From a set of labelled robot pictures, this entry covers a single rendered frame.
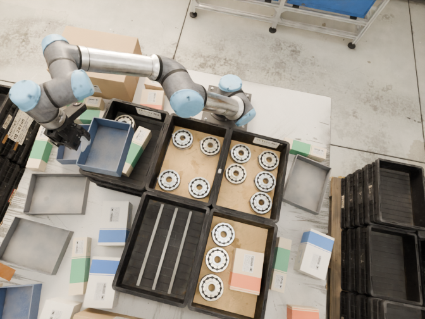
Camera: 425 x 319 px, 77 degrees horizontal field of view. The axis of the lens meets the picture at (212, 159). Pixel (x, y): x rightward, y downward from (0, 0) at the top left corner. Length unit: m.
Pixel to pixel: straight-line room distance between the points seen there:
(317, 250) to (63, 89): 1.21
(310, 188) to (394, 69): 2.09
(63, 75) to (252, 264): 0.96
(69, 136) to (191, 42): 2.07
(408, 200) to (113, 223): 1.76
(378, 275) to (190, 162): 1.36
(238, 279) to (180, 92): 0.77
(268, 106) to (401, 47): 2.20
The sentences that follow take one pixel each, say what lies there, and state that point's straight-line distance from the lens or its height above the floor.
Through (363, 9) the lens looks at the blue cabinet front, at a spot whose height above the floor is 0.40.
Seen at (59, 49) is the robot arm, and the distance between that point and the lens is 0.93.
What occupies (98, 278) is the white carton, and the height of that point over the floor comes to 0.79.
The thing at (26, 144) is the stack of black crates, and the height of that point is 0.27.
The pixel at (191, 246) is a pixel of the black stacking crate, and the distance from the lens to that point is 1.26.
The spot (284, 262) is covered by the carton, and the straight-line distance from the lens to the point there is 1.40.
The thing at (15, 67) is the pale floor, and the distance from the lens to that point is 3.08.
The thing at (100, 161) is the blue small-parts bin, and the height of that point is 1.07.
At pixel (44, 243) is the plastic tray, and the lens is 1.55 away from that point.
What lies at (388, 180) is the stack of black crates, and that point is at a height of 0.49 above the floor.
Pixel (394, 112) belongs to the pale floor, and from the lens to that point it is 3.08.
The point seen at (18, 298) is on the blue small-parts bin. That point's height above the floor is 0.70.
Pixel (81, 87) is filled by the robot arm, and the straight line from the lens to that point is 0.83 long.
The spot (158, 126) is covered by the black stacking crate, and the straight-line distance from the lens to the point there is 1.43.
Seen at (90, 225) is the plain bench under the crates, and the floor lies 0.70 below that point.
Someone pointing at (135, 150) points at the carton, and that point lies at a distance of 1.32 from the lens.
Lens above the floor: 2.09
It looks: 69 degrees down
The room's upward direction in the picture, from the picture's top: 12 degrees clockwise
